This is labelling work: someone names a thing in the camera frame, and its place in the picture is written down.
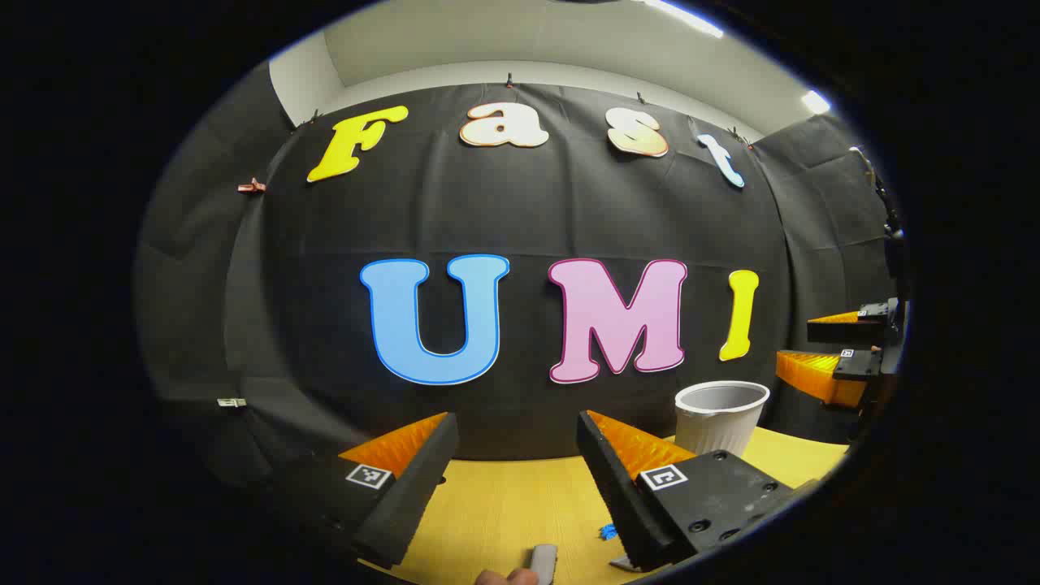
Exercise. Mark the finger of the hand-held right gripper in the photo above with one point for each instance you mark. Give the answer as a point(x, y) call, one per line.
point(849, 331)
point(816, 374)

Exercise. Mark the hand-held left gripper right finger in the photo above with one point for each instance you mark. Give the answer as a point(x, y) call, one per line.
point(617, 496)

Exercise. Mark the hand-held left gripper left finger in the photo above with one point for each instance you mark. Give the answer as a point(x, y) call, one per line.
point(418, 487)

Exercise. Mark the dark blue paper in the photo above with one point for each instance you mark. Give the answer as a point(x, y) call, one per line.
point(608, 532)

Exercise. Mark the white ribbed garbage bin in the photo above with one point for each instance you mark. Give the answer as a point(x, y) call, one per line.
point(719, 422)

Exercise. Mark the wooden desktop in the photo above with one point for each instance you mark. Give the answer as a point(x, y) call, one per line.
point(504, 512)

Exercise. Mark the ceiling light strip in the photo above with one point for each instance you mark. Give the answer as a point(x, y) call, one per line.
point(815, 101)

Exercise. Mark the orange clip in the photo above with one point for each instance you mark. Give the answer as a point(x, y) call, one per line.
point(252, 187)

